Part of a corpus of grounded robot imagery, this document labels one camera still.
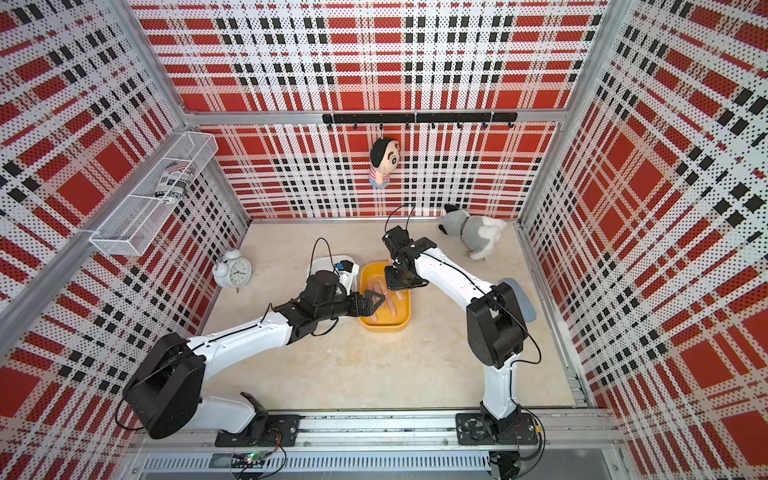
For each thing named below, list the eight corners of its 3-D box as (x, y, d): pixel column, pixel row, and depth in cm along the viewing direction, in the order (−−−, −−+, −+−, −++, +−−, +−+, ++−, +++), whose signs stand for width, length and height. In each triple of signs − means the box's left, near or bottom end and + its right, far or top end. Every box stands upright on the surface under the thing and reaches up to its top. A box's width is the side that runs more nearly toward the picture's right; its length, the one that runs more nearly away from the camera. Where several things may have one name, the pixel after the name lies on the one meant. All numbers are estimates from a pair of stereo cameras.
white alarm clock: (226, 292, 102) (208, 270, 92) (244, 269, 108) (228, 247, 99) (239, 295, 101) (222, 274, 91) (256, 272, 107) (242, 250, 98)
